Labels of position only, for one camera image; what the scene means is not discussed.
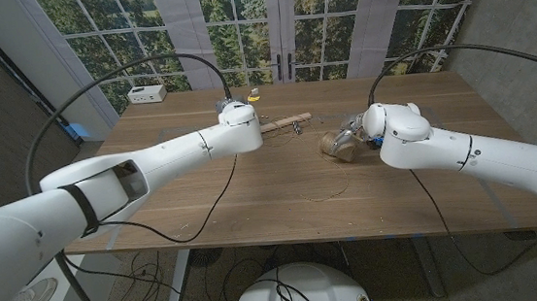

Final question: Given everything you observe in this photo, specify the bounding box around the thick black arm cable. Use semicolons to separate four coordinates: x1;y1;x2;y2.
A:
363;36;537;109
16;48;242;198

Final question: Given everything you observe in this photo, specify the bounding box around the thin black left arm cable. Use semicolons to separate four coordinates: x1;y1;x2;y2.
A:
92;153;247;251

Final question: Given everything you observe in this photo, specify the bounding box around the white table leg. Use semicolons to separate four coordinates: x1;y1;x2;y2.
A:
163;248;196;301

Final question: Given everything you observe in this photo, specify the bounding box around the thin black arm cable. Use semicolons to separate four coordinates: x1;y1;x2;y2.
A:
92;153;247;251
409;158;537;284

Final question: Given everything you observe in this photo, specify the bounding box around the black torso cable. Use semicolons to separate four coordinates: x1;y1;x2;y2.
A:
273;273;339;301

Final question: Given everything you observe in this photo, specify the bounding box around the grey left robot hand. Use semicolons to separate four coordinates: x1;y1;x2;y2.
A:
213;93;250;116

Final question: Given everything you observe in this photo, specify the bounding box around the white power socket box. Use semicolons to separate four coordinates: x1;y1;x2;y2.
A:
126;84;169;106

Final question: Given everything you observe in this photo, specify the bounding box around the jute thread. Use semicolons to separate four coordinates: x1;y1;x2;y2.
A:
260;117;352;207

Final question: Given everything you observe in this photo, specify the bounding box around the wooden hanger with metal hook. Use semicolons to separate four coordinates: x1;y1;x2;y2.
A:
259;112;315;140

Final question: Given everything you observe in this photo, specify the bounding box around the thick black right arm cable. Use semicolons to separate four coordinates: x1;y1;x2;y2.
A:
363;36;537;109

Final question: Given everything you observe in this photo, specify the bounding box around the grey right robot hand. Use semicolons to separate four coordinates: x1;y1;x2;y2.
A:
328;111;378;153

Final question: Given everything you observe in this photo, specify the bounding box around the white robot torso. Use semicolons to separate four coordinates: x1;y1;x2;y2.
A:
228;255;374;301

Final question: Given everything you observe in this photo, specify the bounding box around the black round floor object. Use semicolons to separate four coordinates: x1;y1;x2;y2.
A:
189;247;225;269

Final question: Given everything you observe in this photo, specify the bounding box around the jute twine spool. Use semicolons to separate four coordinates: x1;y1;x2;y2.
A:
318;129;363;165

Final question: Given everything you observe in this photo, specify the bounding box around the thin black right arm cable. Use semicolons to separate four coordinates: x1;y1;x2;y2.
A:
409;158;537;284

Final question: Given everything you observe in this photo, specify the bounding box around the small blue object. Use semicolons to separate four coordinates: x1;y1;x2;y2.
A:
63;120;91;140

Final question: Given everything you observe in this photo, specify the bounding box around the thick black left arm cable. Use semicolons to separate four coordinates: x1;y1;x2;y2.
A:
16;48;242;198

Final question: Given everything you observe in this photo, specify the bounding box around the printed window forest backdrop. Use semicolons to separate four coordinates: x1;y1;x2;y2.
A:
33;0;500;122

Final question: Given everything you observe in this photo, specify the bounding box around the grey table leg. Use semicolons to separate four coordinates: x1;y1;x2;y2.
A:
410;235;446;300

